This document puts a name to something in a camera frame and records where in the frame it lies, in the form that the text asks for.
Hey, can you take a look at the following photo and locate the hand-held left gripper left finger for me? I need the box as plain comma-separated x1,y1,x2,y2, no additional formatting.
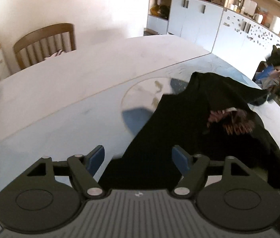
26,144,106,199

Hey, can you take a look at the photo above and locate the slatted wooden chair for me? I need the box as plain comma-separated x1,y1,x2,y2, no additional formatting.
13,23,76,70

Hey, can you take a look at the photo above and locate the white electric kettle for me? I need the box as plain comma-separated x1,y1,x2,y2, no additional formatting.
270,15,280,34

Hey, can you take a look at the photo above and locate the grey sticker-covered cabinet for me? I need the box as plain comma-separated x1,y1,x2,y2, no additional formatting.
212,9,280,80

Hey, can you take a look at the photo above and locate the black t-shirt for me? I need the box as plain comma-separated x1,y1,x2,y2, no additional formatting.
98,71,280,192

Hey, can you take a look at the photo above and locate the small grey cabinet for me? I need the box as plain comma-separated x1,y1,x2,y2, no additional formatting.
146,15,169,34

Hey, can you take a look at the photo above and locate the white plastic container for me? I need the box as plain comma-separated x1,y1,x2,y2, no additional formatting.
244,0,257,15

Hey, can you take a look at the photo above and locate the striped cloth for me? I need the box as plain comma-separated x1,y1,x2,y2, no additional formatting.
44,50,65,60

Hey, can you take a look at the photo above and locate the glass jar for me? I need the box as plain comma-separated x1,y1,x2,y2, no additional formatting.
234,0,246,12

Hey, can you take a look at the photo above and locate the grey two-door cabinet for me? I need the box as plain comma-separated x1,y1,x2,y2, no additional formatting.
167,0,223,52

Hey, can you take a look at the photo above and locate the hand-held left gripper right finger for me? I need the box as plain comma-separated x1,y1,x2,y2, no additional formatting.
171,145,252,200

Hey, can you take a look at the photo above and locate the bag of snacks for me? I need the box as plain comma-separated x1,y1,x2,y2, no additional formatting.
151,5,169,18

